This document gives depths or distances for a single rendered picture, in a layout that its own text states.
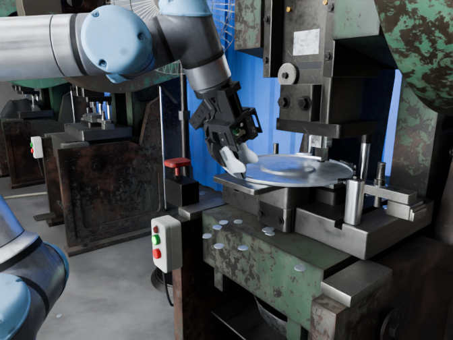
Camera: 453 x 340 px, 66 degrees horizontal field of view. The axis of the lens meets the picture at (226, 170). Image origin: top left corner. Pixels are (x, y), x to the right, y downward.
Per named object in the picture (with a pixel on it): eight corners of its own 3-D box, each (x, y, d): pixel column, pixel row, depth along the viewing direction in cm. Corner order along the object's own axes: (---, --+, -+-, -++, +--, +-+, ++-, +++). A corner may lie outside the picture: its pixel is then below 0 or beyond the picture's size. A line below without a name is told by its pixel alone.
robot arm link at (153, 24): (79, 34, 49) (152, 5, 50) (98, 42, 60) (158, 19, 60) (104, 88, 52) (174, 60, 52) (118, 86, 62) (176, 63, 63)
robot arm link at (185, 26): (151, 2, 58) (199, -17, 59) (176, 65, 64) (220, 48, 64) (152, 4, 52) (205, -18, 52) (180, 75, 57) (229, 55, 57)
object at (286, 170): (378, 171, 81) (378, 168, 81) (294, 196, 63) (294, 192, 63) (284, 152, 103) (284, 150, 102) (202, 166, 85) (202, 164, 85)
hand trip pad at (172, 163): (173, 189, 100) (172, 163, 98) (162, 184, 104) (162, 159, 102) (193, 185, 104) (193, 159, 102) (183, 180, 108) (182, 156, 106)
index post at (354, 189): (354, 225, 69) (359, 179, 67) (341, 221, 72) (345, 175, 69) (362, 222, 71) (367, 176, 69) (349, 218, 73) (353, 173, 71)
